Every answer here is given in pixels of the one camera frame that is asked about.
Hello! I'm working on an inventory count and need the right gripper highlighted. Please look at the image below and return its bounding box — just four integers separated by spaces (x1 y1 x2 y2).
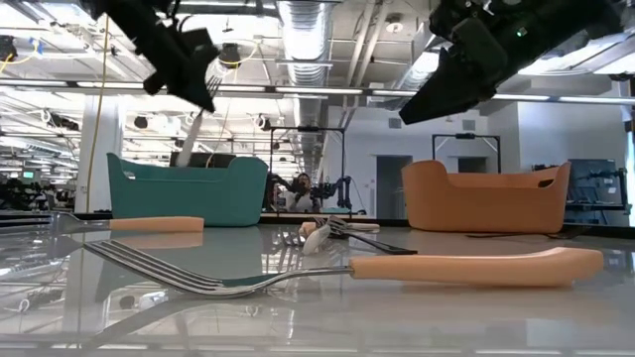
399 0 565 125

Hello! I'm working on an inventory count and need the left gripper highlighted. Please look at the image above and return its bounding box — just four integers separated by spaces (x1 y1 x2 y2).
111 14 220 112

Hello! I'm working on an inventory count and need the white-handled fork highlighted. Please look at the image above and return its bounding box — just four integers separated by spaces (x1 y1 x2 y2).
311 215 381 238
280 221 332 257
176 72 225 169

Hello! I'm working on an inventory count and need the orange plastic bin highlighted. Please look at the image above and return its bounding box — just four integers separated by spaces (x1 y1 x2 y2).
401 159 572 235

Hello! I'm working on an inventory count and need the orange-handled fork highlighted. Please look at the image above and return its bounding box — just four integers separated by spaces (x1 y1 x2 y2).
47 211 205 235
82 239 605 298

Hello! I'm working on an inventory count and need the black metal fork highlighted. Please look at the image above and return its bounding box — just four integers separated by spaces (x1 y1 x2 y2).
324 217 419 257

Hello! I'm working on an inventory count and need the dark monitor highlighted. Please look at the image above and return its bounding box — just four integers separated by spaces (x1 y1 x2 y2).
169 151 237 169

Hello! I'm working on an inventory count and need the teal plastic bin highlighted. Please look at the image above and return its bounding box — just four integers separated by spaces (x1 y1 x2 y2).
106 152 269 228

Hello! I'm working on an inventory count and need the grey door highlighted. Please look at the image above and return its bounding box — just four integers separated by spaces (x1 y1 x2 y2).
375 154 414 220

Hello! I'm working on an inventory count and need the person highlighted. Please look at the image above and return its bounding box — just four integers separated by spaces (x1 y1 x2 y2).
283 172 322 214

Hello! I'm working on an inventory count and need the silver ceiling duct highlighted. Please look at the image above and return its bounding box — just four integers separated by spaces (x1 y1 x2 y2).
275 0 332 173
381 47 445 111

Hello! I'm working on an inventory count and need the black overhead camera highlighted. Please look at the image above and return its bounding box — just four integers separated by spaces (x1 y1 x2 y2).
217 43 243 69

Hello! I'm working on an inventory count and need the black metal frame stand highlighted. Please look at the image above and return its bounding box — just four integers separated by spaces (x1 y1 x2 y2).
269 126 347 219
431 132 502 175

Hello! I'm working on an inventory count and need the black table edge frame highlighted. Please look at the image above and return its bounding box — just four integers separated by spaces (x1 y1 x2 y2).
0 211 635 239

